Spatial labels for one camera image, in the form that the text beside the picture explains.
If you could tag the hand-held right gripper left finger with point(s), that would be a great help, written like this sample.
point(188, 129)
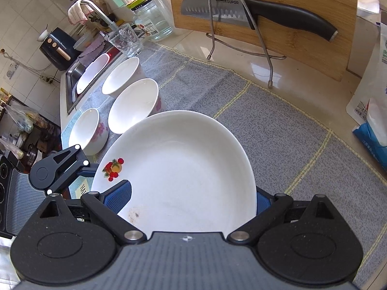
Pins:
point(118, 198)

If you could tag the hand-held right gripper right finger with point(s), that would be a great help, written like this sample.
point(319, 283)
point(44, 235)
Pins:
point(263, 202)

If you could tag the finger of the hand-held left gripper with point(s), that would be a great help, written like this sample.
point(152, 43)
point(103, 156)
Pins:
point(81, 160)

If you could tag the white floral bowl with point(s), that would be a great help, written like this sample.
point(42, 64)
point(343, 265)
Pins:
point(133, 105)
point(121, 74)
point(83, 130)

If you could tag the white fruit-print plate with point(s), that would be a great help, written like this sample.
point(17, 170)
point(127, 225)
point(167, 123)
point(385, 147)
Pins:
point(181, 169)

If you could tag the clear plastic bag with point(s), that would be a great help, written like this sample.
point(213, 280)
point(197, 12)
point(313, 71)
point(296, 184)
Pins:
point(19, 119)

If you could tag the steel sink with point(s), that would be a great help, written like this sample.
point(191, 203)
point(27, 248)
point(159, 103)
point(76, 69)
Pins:
point(70, 81)

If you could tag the grey and teal printed mat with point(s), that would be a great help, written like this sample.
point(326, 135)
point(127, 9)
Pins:
point(272, 120)

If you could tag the white power strip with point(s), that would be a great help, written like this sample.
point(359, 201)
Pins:
point(48, 79)

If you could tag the white and red drain basket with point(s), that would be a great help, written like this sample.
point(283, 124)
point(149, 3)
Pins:
point(90, 72)

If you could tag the pink scalloped dishcloth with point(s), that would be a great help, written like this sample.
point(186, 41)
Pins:
point(92, 50)

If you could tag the dark blue air fryer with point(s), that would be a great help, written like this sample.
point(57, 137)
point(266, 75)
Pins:
point(60, 45)

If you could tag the clear drinking glass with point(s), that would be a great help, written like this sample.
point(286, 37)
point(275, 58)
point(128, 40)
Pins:
point(125, 40)

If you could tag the pink and white rag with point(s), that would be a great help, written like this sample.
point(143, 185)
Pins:
point(78, 12)

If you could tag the steel faucet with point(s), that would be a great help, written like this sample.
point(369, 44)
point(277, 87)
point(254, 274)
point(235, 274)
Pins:
point(99, 12)

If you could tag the white and blue bag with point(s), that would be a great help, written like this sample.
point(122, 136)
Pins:
point(372, 96)

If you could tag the glass storage jar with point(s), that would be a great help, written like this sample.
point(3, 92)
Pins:
point(154, 24)

